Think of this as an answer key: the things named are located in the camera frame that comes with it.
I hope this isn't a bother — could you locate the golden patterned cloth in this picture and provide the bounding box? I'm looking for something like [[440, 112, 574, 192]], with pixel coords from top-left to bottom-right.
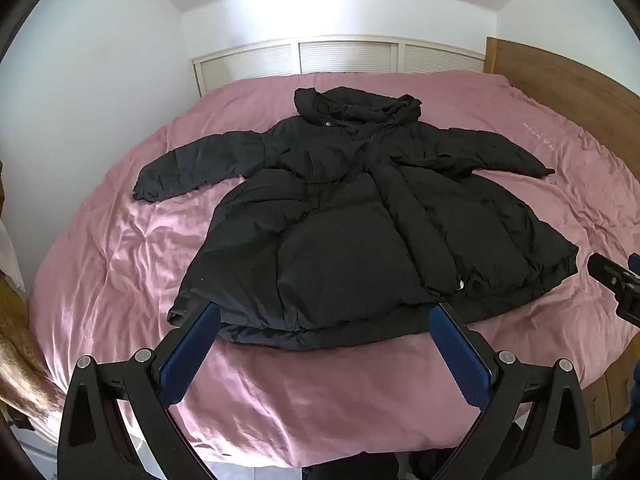
[[0, 275, 62, 423]]

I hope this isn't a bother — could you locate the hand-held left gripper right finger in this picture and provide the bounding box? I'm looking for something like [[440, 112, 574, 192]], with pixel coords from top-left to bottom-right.
[[429, 301, 593, 480]]

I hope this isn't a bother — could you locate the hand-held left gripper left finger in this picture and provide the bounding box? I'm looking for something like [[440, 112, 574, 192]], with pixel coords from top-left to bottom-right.
[[57, 301, 223, 480]]

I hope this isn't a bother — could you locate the wooden bed frame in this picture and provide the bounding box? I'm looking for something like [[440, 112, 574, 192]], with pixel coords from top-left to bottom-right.
[[581, 334, 640, 461]]

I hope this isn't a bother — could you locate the wooden headboard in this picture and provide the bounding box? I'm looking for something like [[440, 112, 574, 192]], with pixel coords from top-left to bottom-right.
[[485, 36, 640, 196]]

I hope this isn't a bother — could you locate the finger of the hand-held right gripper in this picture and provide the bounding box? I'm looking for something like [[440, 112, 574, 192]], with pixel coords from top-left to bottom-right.
[[587, 253, 640, 332]]

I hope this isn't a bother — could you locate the pink duvet cover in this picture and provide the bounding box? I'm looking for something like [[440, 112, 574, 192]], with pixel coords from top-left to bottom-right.
[[30, 70, 640, 468]]

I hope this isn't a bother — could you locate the white cloth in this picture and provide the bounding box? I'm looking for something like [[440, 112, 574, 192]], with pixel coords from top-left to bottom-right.
[[0, 217, 27, 293]]

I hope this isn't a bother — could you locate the black puffer jacket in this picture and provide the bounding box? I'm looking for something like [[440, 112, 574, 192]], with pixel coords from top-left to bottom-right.
[[132, 86, 580, 352]]

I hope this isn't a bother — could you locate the black cable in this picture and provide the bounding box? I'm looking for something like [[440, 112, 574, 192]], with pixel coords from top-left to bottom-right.
[[591, 411, 632, 437]]

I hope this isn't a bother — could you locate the white louvered cabinet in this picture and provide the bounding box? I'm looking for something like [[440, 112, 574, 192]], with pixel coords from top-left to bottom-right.
[[191, 35, 487, 97]]

